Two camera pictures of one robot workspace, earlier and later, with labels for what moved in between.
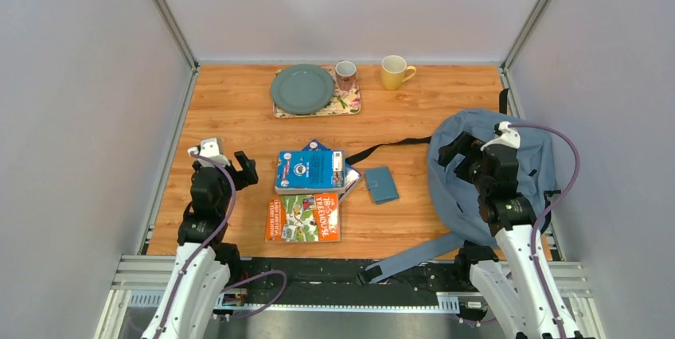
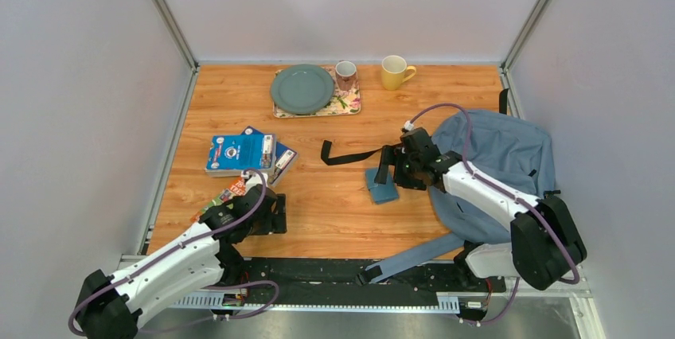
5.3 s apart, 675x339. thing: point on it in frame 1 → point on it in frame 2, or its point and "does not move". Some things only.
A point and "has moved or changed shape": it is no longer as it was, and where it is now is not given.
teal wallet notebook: [380, 182] does not move
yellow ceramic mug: [393, 72] does not move
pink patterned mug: [345, 71] does not move
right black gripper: [462, 145] → [391, 156]
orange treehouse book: [297, 218] has moved or changed shape
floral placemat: [344, 102] does not move
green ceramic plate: [302, 89] does not move
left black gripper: [247, 175] → [275, 223]
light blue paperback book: [310, 172] → [232, 154]
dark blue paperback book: [352, 175] → [285, 157]
